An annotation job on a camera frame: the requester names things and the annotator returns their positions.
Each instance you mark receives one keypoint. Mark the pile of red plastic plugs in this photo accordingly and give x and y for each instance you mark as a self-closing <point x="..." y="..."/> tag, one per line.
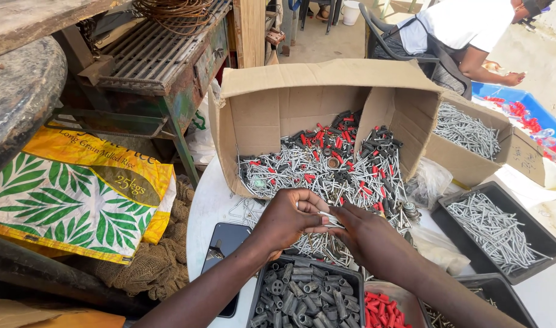
<point x="382" y="312"/>

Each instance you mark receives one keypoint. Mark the white shopping bag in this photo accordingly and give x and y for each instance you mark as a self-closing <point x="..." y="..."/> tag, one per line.
<point x="200" y="136"/>

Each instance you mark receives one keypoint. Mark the dark round stone slab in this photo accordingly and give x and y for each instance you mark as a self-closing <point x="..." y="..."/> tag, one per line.
<point x="18" y="95"/>

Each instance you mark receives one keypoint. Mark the orange cardboard sheet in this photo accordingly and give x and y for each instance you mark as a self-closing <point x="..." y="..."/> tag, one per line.
<point x="55" y="316"/>

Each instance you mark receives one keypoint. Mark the weathered wooden plank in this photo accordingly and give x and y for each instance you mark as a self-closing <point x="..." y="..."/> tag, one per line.
<point x="36" y="22"/>

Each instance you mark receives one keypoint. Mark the wooden post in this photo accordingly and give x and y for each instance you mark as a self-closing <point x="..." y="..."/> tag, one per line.
<point x="249" y="32"/>

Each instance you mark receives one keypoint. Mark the person's right hand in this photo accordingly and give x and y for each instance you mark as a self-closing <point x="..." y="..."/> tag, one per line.
<point x="378" y="243"/>

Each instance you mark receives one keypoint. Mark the heap of mixed pins and plugs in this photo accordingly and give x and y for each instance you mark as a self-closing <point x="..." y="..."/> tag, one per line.
<point x="332" y="168"/>

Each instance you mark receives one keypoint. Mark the yellow green leaf-print sack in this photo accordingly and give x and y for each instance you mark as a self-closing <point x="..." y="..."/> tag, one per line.
<point x="77" y="196"/>

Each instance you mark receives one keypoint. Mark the crumpled white plastic bag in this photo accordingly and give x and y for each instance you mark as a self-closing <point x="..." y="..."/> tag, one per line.
<point x="442" y="255"/>

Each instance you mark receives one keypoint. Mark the small cardboard box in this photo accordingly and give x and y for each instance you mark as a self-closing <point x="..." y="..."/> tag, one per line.
<point x="519" y="152"/>

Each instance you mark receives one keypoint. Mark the blue plastic tub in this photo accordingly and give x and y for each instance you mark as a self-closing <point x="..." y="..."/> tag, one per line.
<point x="540" y="107"/>

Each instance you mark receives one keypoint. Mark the black smartphone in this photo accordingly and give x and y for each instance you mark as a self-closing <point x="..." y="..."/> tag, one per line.
<point x="228" y="241"/>

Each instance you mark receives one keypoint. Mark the white plastic bowl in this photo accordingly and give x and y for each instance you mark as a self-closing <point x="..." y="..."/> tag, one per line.
<point x="533" y="189"/>

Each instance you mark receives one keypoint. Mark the dark chair legs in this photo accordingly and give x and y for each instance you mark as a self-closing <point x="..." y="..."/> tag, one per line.
<point x="330" y="13"/>

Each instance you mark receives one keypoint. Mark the pile of grey plastic plugs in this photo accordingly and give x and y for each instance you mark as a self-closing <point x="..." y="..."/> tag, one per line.
<point x="305" y="296"/>

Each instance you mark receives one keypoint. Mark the pile of pins in tray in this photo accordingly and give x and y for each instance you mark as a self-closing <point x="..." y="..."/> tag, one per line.
<point x="492" y="227"/>

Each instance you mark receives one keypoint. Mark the pile of pins in carton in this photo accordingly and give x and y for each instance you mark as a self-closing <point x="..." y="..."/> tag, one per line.
<point x="467" y="130"/>

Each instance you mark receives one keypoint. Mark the dark thick pipe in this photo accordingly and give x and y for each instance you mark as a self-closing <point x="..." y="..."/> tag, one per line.
<point x="41" y="268"/>

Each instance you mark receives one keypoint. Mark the black tray of brass screws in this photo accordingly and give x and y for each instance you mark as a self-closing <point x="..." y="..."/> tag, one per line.
<point x="505" y="296"/>

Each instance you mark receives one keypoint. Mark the large black plastic tray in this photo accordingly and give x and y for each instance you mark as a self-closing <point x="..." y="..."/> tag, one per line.
<point x="544" y="241"/>

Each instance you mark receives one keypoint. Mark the pile of brass screws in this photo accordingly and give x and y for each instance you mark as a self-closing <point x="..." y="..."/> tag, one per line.
<point x="435" y="319"/>

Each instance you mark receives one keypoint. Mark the large open cardboard box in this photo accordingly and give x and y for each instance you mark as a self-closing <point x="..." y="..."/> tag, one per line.
<point x="260" y="114"/>

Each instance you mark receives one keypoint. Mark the white plastic bucket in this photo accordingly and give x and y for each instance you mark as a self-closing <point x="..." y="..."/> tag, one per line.
<point x="351" y="11"/>

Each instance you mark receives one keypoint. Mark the clear plastic bag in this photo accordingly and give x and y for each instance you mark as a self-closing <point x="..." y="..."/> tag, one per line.
<point x="430" y="182"/>

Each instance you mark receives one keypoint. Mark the translucent plastic tray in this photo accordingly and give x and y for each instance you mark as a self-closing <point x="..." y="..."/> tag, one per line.
<point x="407" y="294"/>

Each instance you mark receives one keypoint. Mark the black plastic chair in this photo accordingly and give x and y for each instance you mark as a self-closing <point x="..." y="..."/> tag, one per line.
<point x="376" y="34"/>

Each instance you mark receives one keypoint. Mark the bundle of metal pins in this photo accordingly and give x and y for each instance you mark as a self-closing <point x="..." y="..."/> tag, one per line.
<point x="333" y="219"/>

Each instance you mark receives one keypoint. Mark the brown burlap sack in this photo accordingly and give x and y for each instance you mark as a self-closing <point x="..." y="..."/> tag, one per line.
<point x="164" y="268"/>

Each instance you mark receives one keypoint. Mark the rusty metal grate table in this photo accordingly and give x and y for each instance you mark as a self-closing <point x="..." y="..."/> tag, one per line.
<point x="159" y="59"/>

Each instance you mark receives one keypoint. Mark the black tray of grey plugs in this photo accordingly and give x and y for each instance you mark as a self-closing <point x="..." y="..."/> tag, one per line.
<point x="259" y="291"/>

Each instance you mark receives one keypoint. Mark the person's left hand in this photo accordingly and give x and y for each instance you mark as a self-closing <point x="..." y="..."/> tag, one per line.
<point x="282" y="223"/>

